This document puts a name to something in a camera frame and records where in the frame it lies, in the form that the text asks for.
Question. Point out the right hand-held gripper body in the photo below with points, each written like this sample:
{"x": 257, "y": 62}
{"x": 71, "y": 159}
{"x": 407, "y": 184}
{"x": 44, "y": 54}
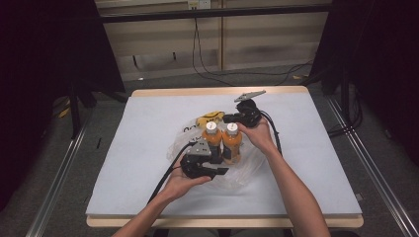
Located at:
{"x": 250, "y": 113}

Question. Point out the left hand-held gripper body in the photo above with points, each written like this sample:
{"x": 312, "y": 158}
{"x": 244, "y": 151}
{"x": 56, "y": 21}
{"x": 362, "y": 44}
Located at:
{"x": 196, "y": 161}

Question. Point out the orange juice bottle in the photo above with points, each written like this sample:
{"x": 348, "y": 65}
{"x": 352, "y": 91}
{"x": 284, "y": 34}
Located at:
{"x": 212, "y": 137}
{"x": 232, "y": 141}

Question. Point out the yellow snack packet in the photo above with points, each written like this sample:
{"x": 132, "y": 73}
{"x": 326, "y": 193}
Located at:
{"x": 210, "y": 117}

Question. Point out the clear plastic bag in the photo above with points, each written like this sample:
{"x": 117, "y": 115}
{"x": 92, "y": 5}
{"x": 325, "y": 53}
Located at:
{"x": 243, "y": 171}

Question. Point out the person's right hand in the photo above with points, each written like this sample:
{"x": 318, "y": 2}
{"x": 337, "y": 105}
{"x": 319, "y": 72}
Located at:
{"x": 262, "y": 136}

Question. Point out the person's left hand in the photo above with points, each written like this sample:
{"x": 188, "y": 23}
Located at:
{"x": 181, "y": 186}

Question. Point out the wooden table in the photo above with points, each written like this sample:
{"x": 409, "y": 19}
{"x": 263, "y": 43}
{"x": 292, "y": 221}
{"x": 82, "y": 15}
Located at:
{"x": 217, "y": 91}

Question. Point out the white table cover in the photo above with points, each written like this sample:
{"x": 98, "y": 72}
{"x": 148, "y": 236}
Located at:
{"x": 138, "y": 131}

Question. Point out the black horizontal bar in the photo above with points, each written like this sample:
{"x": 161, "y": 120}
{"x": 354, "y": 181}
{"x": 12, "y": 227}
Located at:
{"x": 263, "y": 10}

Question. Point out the black metal stand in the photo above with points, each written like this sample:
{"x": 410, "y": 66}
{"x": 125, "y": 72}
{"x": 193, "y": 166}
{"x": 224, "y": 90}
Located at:
{"x": 75, "y": 112}

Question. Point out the black curtain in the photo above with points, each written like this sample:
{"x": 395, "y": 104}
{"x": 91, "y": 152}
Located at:
{"x": 39, "y": 65}
{"x": 378, "y": 65}

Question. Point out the white wall socket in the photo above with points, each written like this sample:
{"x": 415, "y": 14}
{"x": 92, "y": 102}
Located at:
{"x": 204, "y": 4}

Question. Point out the metal floor rail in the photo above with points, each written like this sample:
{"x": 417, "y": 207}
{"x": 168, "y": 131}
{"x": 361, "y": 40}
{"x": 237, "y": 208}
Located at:
{"x": 383, "y": 186}
{"x": 52, "y": 191}

